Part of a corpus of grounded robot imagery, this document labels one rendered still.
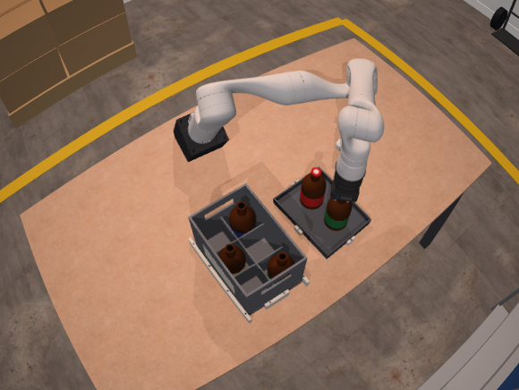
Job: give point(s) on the brown glass bottle with red label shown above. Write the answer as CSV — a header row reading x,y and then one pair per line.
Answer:
x,y
313,189

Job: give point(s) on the dark grey divided crate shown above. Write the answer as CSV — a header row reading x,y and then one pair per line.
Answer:
x,y
269,238

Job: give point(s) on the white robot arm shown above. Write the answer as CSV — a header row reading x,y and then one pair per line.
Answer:
x,y
216,104

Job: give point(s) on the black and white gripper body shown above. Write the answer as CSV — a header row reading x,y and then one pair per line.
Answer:
x,y
347,181

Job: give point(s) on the brown bottle with green band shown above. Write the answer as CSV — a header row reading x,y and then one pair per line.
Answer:
x,y
337,214

